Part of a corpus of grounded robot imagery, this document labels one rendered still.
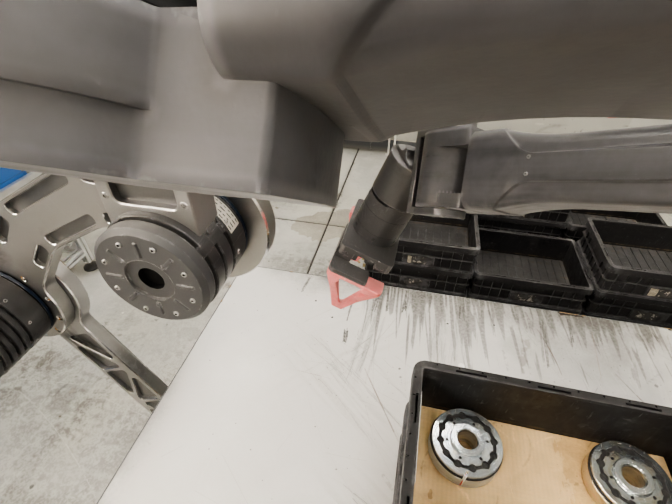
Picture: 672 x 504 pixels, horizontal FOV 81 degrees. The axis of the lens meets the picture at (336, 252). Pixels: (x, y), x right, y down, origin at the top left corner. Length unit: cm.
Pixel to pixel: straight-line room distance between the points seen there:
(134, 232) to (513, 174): 36
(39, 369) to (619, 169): 209
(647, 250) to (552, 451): 129
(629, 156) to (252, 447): 73
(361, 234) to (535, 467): 44
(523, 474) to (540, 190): 49
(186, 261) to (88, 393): 154
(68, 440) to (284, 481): 120
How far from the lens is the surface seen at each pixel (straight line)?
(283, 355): 93
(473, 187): 33
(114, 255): 50
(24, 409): 204
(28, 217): 77
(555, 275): 179
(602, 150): 29
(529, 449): 73
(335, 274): 45
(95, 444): 181
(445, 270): 149
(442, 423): 68
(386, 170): 42
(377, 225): 45
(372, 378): 89
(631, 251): 188
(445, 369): 64
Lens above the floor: 144
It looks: 39 degrees down
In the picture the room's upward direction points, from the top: straight up
